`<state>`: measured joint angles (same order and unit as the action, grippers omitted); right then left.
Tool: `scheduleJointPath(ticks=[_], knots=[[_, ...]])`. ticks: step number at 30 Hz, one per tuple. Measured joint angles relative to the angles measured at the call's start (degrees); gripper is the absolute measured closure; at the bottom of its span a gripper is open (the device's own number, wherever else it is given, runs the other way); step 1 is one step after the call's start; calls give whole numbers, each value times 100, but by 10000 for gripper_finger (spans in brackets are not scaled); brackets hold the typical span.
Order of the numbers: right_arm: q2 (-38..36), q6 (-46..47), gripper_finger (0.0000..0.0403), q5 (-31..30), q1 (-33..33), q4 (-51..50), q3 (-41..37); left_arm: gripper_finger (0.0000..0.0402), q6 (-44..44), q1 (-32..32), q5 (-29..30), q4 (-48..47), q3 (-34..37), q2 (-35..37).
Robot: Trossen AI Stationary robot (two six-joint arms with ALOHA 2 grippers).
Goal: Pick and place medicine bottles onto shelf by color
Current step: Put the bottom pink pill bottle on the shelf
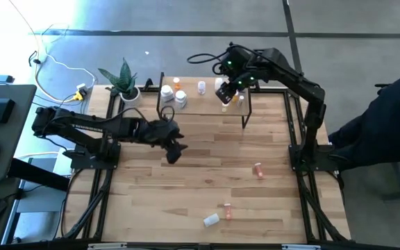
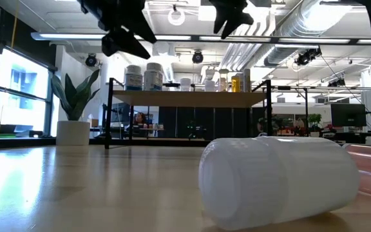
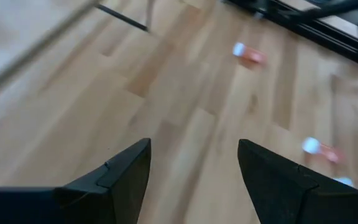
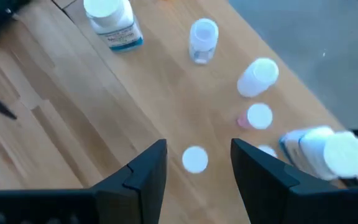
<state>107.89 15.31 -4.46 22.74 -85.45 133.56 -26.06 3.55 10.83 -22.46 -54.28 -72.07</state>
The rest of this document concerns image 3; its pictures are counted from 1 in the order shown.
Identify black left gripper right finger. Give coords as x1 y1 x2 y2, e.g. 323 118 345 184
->
237 138 358 224

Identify plain white plastic bottle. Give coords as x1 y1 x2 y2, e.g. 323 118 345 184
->
333 176 356 189

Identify black aluminium table frame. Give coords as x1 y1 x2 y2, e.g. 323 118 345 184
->
225 0 358 156

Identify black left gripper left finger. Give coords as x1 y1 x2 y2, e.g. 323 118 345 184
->
0 138 152 224

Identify pink pill bottle white cap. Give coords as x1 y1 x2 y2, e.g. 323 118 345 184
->
301 136 344 164
232 42 267 66

